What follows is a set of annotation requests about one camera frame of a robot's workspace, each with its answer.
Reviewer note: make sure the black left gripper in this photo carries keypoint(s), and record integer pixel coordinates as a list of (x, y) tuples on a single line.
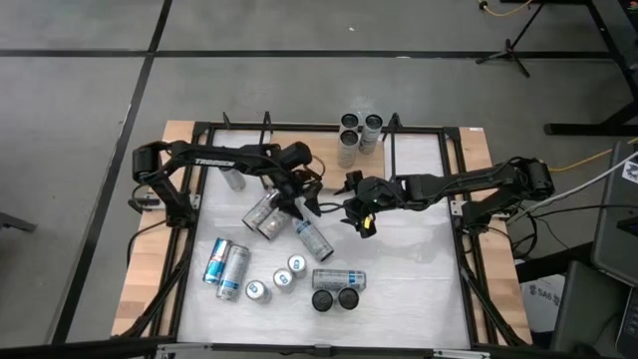
[(296, 179)]

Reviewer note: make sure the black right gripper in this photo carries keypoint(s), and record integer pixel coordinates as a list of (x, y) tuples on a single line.
[(379, 194)]

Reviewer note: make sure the silver blue Red Bull can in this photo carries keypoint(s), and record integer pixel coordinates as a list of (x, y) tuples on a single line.
[(283, 279), (256, 290), (297, 264)]

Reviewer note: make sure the white Celsius can blue band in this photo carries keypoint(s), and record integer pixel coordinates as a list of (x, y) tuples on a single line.
[(348, 298)]

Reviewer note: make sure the white Celsius can pineapple print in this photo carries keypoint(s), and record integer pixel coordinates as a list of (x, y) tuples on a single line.
[(322, 300)]

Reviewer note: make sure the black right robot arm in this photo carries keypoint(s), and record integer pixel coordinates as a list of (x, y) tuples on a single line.
[(473, 179)]

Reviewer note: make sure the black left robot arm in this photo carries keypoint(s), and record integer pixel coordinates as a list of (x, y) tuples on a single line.
[(214, 160)]

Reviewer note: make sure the white Celsius can palm print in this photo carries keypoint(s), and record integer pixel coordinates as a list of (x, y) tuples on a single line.
[(339, 279)]

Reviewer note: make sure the tall silver Red Bull can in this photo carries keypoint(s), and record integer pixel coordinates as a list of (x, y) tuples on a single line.
[(232, 273)]

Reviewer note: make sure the black desk leg beam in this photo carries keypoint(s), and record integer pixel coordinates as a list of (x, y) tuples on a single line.
[(548, 264)]

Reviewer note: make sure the white printed box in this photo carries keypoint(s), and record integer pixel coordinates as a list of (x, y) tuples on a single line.
[(543, 299)]

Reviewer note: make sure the black tripod stand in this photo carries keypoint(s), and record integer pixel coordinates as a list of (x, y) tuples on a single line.
[(507, 49)]

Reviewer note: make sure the dark grey box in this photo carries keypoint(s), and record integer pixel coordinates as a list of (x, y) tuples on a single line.
[(585, 309)]

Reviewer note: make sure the dark grey equipment case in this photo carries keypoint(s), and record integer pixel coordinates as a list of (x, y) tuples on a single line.
[(615, 214)]

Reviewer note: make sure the black furniture foot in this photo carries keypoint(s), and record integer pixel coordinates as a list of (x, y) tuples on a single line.
[(15, 222)]

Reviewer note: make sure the black desk frame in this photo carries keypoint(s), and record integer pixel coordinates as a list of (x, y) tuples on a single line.
[(573, 129)]

